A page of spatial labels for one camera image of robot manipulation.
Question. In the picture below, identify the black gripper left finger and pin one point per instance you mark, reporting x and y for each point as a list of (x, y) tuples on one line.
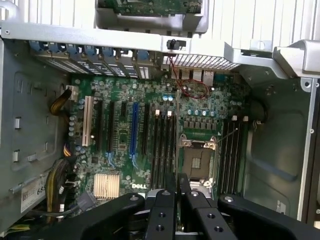
[(162, 212)]

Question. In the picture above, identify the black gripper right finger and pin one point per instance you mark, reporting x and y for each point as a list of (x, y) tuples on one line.
[(207, 220)]

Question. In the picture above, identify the black RAM slot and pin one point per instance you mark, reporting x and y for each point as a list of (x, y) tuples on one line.
[(161, 145), (167, 142), (155, 145), (173, 142), (241, 155), (231, 155), (236, 155), (226, 155)]

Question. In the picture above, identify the long black expansion slot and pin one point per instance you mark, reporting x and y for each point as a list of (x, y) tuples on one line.
[(110, 125), (98, 122), (146, 127)]

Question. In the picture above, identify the blue expansion slot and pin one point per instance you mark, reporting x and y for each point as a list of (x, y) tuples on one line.
[(134, 127)]

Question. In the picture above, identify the short black expansion slot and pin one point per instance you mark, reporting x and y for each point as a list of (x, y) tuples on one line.
[(123, 109)]

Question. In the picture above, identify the white expansion slot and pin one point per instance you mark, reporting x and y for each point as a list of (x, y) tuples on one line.
[(87, 120)]

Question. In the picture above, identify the open metal socket cover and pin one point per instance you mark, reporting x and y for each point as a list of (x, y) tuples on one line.
[(203, 190)]

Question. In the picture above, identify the metal CPU socket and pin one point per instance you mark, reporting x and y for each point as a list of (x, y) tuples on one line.
[(198, 160)]

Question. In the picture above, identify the silver chipset heatsink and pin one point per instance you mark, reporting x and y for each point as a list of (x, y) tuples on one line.
[(106, 186)]

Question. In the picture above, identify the thin metal locking lever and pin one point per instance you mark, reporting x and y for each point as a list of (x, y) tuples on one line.
[(227, 135)]

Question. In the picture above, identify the green Dell motherboard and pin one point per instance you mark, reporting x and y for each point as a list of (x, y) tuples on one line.
[(120, 130)]

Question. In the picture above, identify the silver metal PC case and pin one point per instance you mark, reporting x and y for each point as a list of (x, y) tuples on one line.
[(275, 140)]

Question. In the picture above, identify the white power supply label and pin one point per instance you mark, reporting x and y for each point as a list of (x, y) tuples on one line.
[(33, 195)]

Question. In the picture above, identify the silver rear port block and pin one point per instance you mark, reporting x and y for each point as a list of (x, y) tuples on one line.
[(197, 74)]

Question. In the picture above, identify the green circuit card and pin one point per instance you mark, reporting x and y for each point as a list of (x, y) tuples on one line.
[(150, 6)]

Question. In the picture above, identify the black intrusion switch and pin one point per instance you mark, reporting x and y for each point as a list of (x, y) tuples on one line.
[(171, 44)]

